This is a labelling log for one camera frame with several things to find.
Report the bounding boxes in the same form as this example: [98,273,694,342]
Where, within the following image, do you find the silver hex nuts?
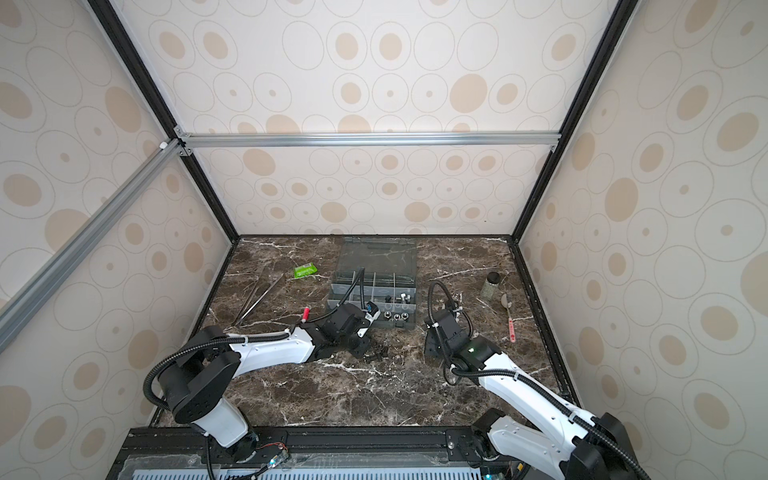
[384,311,410,322]

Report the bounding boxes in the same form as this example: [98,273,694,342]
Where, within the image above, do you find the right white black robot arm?
[425,280,650,479]

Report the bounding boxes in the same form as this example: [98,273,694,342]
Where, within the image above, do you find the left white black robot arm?
[143,268,380,449]

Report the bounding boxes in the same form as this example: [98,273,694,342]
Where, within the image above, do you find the pile of screws and nuts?
[362,344,389,363]

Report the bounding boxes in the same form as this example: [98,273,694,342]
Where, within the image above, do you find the green snack packet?
[293,263,318,279]

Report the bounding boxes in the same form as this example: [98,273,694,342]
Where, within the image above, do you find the small spice jar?
[479,271,502,301]

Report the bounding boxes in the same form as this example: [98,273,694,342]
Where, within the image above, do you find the grey compartment organizer box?
[327,237,418,330]

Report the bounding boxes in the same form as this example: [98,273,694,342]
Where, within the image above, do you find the metal tongs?
[233,273,284,327]

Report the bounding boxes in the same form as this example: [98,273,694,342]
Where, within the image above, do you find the pink handled spoon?
[500,293,516,343]

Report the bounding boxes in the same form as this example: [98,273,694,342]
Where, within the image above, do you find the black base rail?
[107,426,531,479]

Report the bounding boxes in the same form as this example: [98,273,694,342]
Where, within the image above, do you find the horizontal aluminium frame bar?
[180,131,561,148]

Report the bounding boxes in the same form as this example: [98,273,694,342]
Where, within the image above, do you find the diagonal aluminium frame bar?
[1,139,182,349]

